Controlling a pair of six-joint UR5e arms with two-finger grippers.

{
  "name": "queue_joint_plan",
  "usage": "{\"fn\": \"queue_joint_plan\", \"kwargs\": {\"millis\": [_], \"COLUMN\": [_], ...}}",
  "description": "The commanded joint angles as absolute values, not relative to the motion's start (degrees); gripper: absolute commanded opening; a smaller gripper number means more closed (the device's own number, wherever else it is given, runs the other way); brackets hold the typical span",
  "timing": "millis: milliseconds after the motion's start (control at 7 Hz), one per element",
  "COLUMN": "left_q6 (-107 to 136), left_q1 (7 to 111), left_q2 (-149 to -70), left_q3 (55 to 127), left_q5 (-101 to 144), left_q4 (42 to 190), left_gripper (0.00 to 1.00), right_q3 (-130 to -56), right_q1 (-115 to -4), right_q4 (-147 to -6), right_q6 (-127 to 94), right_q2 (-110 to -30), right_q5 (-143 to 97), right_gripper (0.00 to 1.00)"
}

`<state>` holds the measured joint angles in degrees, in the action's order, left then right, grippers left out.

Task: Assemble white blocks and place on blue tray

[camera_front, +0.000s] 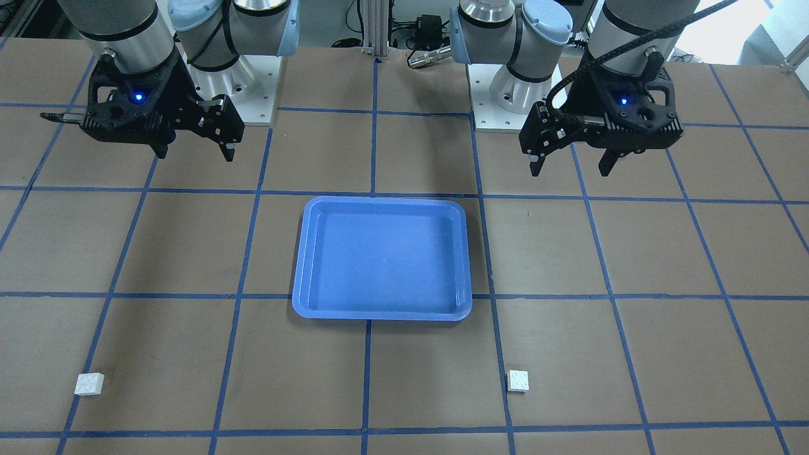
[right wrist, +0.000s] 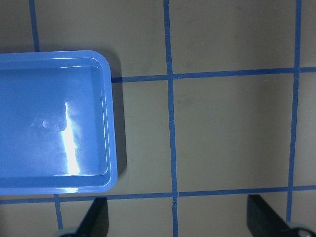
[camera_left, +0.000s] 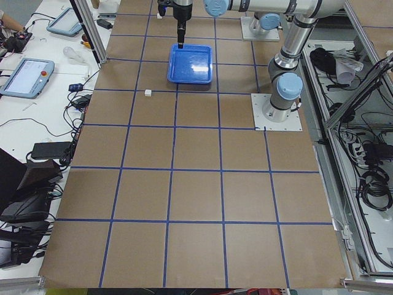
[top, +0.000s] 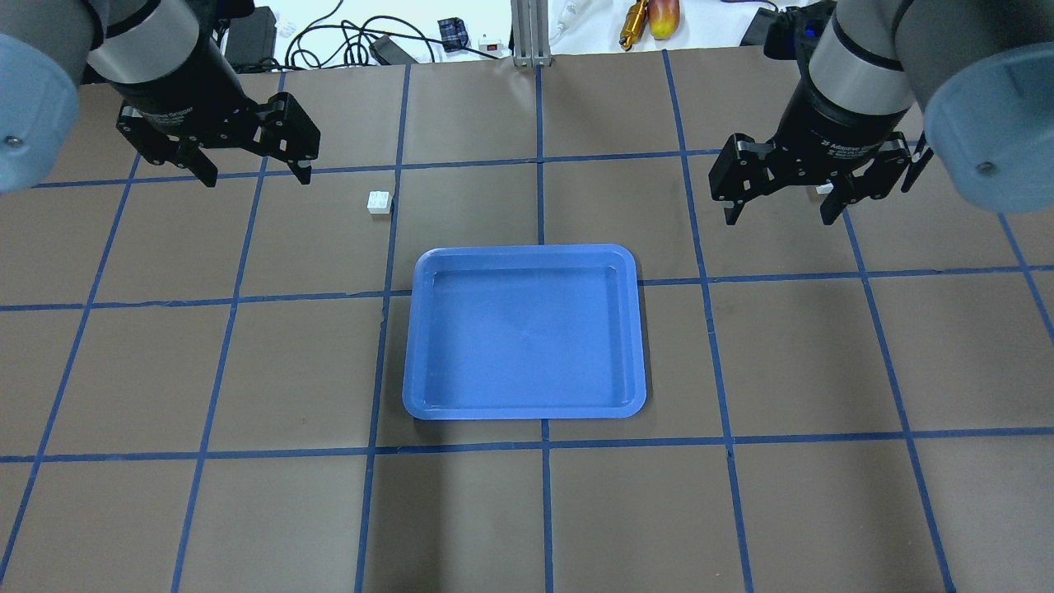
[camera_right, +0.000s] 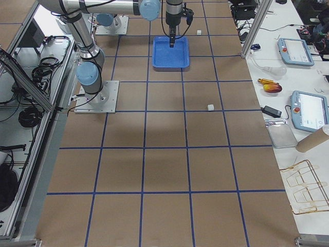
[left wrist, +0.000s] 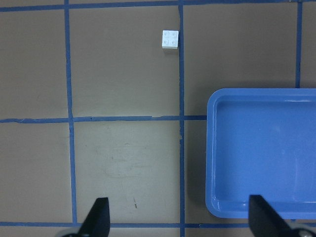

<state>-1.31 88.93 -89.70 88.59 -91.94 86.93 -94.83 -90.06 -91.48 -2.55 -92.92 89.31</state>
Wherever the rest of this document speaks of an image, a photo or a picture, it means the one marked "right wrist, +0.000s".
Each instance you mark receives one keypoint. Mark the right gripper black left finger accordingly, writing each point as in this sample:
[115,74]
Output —
[96,221]

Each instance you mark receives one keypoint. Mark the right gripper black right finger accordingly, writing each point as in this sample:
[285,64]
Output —
[263,221]

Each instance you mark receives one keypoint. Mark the blue plastic tray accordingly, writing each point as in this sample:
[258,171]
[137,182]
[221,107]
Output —
[57,132]

